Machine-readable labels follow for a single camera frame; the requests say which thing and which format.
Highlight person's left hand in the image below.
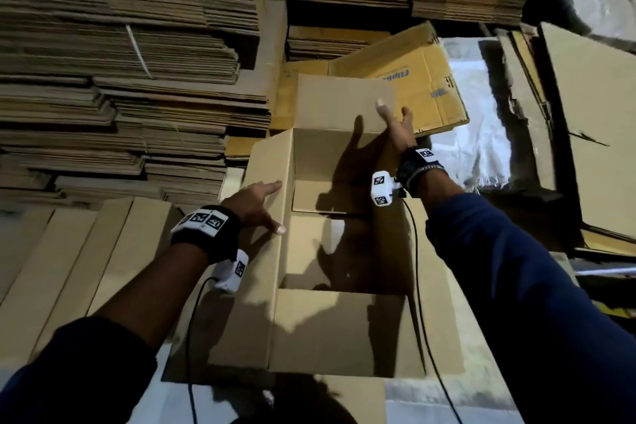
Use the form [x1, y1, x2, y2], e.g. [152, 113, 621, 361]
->
[221, 180, 288, 236]

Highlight person's right hand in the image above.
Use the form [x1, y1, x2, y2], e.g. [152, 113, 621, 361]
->
[374, 101, 419, 156]

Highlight person's right forearm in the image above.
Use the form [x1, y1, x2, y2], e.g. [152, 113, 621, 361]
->
[412, 170, 636, 424]

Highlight person's left forearm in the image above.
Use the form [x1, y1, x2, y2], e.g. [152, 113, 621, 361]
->
[0, 240, 215, 424]

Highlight pile of brown cartons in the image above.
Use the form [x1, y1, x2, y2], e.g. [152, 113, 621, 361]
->
[497, 21, 636, 261]

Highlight stacks of flat cardboard bundles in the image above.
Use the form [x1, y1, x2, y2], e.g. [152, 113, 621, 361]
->
[0, 0, 540, 213]

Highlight black right wrist band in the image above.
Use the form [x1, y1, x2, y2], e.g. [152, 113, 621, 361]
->
[394, 146, 449, 198]

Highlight black wrist band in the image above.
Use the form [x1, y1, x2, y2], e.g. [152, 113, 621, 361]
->
[170, 204, 244, 263]
[394, 146, 449, 198]

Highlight black left wrist band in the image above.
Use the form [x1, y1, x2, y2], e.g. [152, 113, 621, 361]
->
[170, 204, 244, 263]

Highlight yellow carton with blue print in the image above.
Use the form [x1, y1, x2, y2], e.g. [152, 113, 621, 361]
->
[328, 21, 470, 136]

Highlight white plastic sack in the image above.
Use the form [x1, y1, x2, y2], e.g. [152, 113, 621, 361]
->
[429, 38, 518, 191]

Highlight plywood work board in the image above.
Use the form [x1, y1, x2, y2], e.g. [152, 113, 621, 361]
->
[159, 165, 558, 410]

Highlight silver bracelet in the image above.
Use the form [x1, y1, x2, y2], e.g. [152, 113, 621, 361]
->
[407, 162, 449, 196]

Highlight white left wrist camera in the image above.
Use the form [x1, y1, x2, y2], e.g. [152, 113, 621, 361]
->
[211, 248, 250, 293]

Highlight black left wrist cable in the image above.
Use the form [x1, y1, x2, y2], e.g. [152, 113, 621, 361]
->
[185, 278, 218, 424]

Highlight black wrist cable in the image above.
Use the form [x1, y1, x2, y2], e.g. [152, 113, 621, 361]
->
[185, 278, 218, 424]
[397, 198, 464, 424]

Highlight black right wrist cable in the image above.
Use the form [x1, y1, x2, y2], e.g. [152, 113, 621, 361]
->
[397, 198, 464, 424]

